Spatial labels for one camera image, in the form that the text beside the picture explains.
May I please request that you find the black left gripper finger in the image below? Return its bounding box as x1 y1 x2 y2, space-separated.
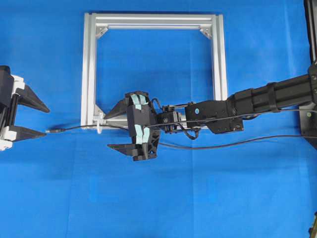
15 85 50 113
9 125 47 142

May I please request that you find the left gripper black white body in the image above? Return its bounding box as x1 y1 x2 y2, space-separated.
0 75 25 151

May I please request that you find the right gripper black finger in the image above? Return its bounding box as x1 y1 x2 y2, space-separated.
104 98 129 119
107 144 139 157

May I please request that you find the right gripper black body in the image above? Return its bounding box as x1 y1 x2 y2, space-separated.
125 91 160 161

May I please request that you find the black wire with plug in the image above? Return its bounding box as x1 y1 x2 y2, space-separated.
46 125 317 151

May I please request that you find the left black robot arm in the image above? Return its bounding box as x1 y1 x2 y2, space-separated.
0 65 50 151

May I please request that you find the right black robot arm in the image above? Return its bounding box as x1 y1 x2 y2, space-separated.
93 64 317 161

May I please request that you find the blue table cloth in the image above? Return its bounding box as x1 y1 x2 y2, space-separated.
0 0 317 238

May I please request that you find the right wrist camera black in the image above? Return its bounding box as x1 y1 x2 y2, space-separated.
157 105 183 134

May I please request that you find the aluminium extrusion frame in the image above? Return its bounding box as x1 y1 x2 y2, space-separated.
81 13 228 133

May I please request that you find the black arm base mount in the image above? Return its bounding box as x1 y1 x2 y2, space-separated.
299 0 317 148

